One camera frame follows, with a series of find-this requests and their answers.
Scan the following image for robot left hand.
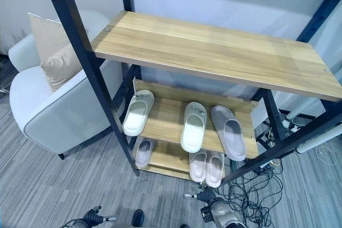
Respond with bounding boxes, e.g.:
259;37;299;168
83;206;118;225

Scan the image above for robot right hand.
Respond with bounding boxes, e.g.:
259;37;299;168
184;185;216;208

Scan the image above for pale pink slipper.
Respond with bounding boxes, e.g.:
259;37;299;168
133;136;155;169
205;150;226;188
189;151;208;182

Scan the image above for robot dark left foot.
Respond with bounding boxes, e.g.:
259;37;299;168
131;209;145;228

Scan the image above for low wooden shelf board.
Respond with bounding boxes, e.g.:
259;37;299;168
135;136;227;181

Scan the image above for black power strip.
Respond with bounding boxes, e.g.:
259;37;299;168
253;162;274;174

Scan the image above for white slipper with grey print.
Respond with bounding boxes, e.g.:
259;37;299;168
122;89;156;137
180;101;208;154

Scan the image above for wooden shelf board with back lip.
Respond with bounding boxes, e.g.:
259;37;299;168
133;78;261;160

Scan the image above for white upholstered armchair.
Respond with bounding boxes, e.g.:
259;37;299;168
8;10;124;161

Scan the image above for white power strip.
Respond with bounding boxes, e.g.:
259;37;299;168
282;120;304;133

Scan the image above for white desk foot bar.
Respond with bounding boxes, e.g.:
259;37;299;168
294;128;342;154

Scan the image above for white desk leg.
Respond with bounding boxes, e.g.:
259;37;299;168
286;99;323;120

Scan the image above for large light wooden shelf board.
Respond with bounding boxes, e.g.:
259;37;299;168
91;10;342;103

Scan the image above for beige cushion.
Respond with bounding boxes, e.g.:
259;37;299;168
27;12;89;92

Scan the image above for tangled black cables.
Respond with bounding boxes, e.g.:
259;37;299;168
220;168;284;228

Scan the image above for thin white cable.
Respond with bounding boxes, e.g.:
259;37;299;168
315;145;338;165

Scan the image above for black metal shoe rack frame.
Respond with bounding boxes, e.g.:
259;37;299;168
38;0;342;186

